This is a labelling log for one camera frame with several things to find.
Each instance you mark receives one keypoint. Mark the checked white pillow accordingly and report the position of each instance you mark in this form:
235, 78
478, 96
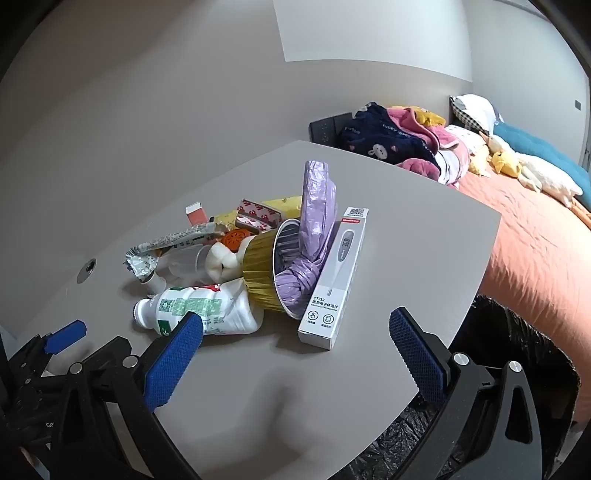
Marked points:
475, 108

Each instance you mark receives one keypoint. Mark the pink fleece blanket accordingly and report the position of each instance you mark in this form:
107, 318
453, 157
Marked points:
443, 136

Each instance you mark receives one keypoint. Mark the purple plastic bag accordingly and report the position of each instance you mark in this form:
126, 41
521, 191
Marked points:
314, 203

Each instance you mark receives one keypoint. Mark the orange round cap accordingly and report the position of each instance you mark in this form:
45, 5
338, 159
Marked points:
235, 239

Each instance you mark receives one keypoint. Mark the grey thermometer box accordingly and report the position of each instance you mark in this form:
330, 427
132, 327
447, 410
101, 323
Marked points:
334, 277

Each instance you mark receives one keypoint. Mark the gold foil cup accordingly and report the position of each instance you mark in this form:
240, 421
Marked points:
258, 272

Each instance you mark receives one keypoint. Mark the white plastic bottle green label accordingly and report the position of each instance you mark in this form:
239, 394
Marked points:
221, 309

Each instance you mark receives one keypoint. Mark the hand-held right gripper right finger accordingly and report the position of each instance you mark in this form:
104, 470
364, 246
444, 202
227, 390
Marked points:
418, 355

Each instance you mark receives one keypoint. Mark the yellow garment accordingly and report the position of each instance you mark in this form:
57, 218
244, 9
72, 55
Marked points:
427, 116

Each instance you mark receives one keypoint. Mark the yellow duck plush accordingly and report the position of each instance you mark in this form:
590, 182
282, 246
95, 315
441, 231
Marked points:
505, 162

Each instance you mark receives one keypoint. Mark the yellow packet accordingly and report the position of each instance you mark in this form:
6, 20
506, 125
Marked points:
286, 205

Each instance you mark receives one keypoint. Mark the yellow plush toy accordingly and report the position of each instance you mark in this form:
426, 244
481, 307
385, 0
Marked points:
479, 159

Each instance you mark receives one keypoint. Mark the pink small box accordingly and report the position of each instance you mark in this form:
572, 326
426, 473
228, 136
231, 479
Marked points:
197, 214

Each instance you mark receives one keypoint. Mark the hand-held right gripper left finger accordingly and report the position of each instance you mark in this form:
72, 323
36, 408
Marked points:
173, 360

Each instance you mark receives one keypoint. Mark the clear plastic measuring cup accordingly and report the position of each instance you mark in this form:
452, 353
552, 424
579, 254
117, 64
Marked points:
189, 267

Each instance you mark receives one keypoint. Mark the teal long pillow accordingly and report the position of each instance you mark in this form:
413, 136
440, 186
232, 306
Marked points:
545, 147

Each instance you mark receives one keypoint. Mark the white foam piece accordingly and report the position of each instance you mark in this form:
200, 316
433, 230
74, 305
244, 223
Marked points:
221, 265

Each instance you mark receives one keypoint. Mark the navy fleece garment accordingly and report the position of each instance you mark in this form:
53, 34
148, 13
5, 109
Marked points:
383, 131

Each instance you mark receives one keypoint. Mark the black bag lined trash bin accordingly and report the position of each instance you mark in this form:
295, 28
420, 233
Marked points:
508, 332

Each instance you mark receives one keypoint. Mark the black ribbed panel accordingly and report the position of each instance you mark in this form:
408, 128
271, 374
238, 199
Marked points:
325, 129

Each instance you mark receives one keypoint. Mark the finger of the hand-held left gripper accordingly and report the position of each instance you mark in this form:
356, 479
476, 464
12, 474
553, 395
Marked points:
67, 334

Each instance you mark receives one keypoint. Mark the white printed blanket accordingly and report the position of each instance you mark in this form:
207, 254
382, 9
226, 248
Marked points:
464, 143

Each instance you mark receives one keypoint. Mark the white goose plush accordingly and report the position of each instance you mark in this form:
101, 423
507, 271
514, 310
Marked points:
549, 177

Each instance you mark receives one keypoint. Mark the red patterned tape box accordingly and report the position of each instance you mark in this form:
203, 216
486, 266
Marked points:
251, 224
261, 210

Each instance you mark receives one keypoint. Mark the bed with orange cover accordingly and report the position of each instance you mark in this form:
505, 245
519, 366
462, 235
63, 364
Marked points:
531, 249

